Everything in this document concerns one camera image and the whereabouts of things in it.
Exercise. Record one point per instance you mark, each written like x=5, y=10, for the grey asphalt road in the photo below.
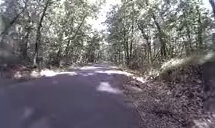
x=68, y=103

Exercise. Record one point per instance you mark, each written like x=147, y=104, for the wood of green trees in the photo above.
x=61, y=33

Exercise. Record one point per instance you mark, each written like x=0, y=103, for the leaf-covered dirt verge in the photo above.
x=18, y=72
x=168, y=100

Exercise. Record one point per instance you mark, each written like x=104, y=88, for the dark tree trunk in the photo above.
x=211, y=83

